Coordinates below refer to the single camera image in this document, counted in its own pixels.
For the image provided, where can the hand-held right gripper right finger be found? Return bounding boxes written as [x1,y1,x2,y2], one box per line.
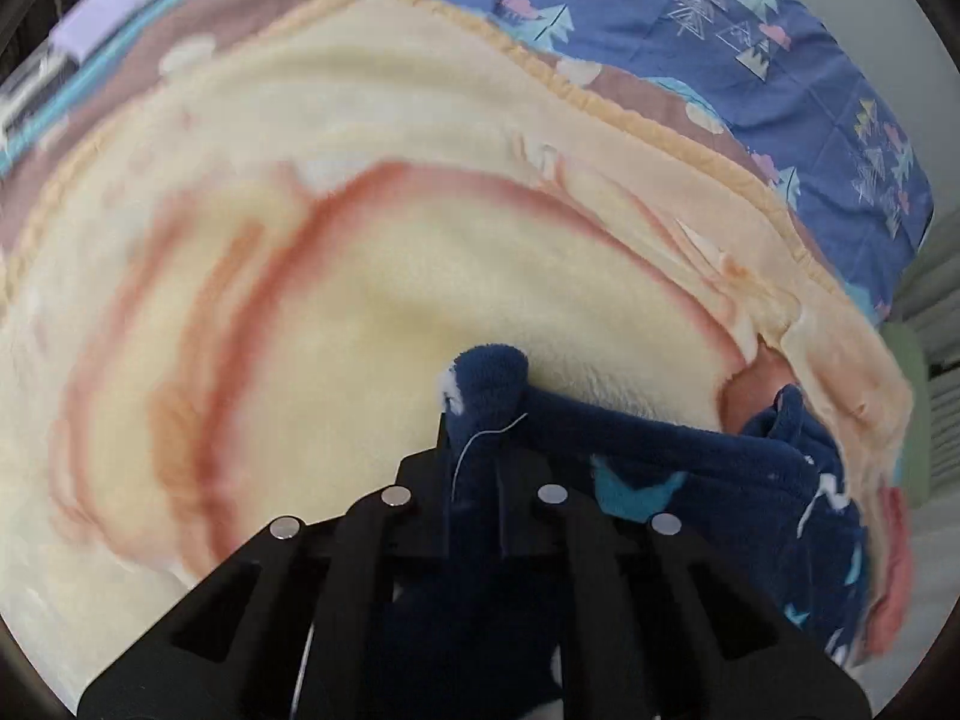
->
[491,444,875,720]

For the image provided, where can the navy star print fleece romper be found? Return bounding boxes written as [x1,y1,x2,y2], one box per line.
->
[375,345,875,720]

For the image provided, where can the blue tree print quilt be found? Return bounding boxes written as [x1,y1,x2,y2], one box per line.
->
[401,0,935,323]

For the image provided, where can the lavender cloth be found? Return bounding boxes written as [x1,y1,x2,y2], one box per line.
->
[49,0,278,61]

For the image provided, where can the peach printed fleece blanket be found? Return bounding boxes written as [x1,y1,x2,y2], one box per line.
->
[0,0,916,691]

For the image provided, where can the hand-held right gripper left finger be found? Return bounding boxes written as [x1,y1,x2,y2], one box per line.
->
[75,420,458,720]

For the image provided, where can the green pillow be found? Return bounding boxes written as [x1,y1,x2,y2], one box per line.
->
[877,322,935,503]

